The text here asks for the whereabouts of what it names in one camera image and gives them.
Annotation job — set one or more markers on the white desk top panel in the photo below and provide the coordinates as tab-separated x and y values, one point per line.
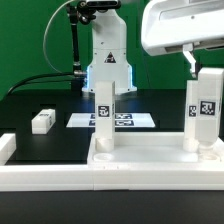
154	147

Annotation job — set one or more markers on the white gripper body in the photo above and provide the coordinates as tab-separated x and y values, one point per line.
168	25

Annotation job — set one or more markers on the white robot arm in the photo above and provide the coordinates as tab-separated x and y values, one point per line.
109	48

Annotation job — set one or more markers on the white U-shaped fence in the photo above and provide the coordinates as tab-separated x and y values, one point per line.
102	176

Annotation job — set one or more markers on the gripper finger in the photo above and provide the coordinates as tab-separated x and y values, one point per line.
188	52

